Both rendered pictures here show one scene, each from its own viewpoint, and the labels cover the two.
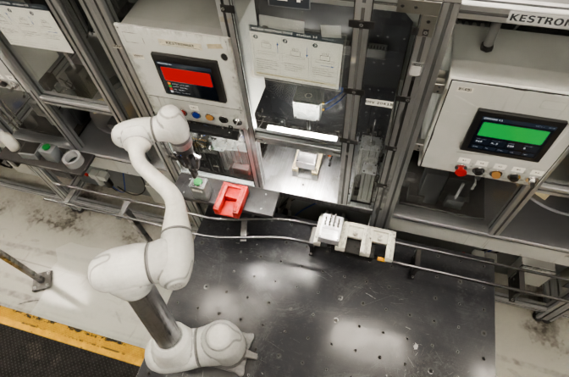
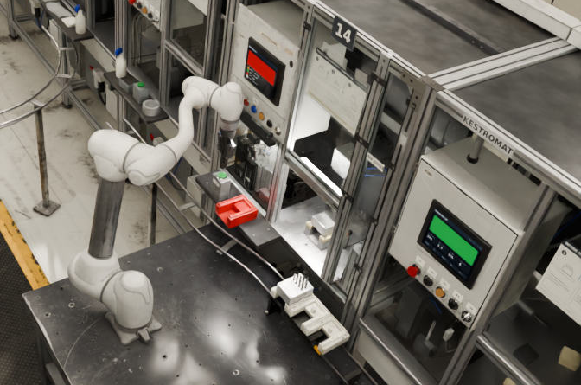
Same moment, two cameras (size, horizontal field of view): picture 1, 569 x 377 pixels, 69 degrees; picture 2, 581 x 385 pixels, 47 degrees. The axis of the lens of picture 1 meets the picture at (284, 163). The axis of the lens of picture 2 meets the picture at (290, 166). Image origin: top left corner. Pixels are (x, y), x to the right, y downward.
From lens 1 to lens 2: 1.39 m
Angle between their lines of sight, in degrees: 24
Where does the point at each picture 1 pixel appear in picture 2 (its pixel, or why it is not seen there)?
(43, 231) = (81, 174)
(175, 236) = (162, 150)
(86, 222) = not seen: hidden behind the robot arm
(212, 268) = (177, 261)
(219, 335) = (134, 280)
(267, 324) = (178, 330)
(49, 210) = not seen: hidden behind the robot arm
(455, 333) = not seen: outside the picture
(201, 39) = (284, 41)
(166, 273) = (136, 163)
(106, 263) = (108, 133)
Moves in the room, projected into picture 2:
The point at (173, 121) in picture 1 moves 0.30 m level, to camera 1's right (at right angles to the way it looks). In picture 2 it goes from (230, 95) to (288, 125)
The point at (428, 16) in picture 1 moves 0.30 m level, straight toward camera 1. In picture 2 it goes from (417, 93) to (343, 110)
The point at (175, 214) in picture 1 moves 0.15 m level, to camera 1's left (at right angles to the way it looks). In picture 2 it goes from (175, 142) to (146, 125)
